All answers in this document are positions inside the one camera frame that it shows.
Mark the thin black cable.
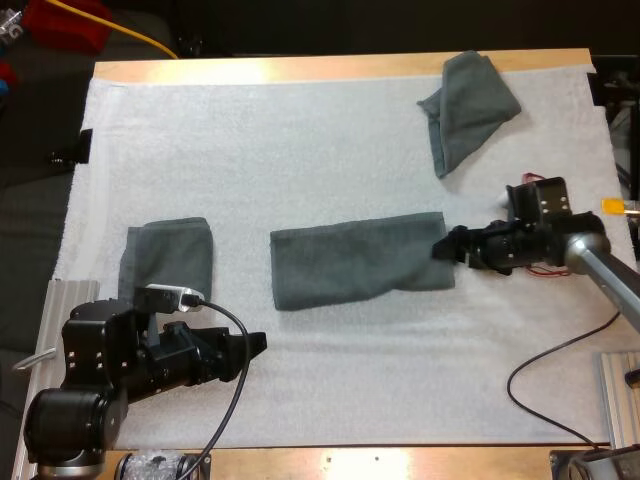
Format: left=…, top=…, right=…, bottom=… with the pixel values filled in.
left=506, top=309, right=622, bottom=450

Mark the dark table clamp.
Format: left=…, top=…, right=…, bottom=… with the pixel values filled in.
left=48, top=128, right=95, bottom=166
left=586, top=71, right=610, bottom=108

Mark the orange table clip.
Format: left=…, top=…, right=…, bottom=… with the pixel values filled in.
left=600, top=197, right=640, bottom=217

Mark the black left wrist camera cable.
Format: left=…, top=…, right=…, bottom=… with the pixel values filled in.
left=185, top=295, right=252, bottom=474

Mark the square folded grey-green towel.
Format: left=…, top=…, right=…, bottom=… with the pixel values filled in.
left=118, top=216, right=215, bottom=307

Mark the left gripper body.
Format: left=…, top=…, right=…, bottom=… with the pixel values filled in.
left=144, top=319, right=241, bottom=387

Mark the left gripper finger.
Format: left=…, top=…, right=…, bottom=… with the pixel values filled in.
left=215, top=355, right=252, bottom=384
left=225, top=330, right=269, bottom=363

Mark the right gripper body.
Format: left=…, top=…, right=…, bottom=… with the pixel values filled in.
left=462, top=218, right=530, bottom=277

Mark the long grey-green towel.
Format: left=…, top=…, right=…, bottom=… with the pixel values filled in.
left=269, top=211, right=457, bottom=312

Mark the crumpled grey-green towel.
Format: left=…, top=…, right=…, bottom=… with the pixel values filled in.
left=416, top=49, right=523, bottom=180

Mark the silver clamp lever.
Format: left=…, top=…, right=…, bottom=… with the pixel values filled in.
left=11, top=346, right=57, bottom=372

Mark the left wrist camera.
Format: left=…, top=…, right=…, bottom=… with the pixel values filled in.
left=133, top=283, right=204, bottom=316

